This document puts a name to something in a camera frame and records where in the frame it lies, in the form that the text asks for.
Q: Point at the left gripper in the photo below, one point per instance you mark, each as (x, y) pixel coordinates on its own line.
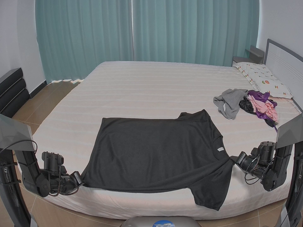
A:
(71, 183)

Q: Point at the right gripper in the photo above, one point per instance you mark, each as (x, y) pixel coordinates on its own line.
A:
(245, 163)

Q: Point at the black T-shirt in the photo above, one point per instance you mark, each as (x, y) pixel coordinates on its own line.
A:
(153, 155)

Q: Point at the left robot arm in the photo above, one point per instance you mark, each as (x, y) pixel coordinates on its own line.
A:
(30, 171)

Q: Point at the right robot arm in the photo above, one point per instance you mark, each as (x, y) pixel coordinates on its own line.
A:
(279, 164)

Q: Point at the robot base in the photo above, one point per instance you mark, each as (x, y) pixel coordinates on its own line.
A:
(142, 222)

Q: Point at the pile of clothes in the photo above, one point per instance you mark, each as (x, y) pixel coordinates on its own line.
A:
(262, 107)

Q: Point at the bed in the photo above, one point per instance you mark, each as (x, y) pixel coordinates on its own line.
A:
(153, 91)

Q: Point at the grey garment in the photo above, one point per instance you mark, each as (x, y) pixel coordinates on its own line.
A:
(232, 100)

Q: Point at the white printed pillow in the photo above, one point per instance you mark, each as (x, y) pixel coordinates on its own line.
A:
(262, 79)

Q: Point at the black chest of drawers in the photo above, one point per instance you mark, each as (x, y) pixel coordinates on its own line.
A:
(11, 91)

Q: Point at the grey bedside table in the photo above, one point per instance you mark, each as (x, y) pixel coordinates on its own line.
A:
(254, 53)

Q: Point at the blue-green curtain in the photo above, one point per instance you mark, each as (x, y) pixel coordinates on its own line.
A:
(194, 25)
(82, 32)

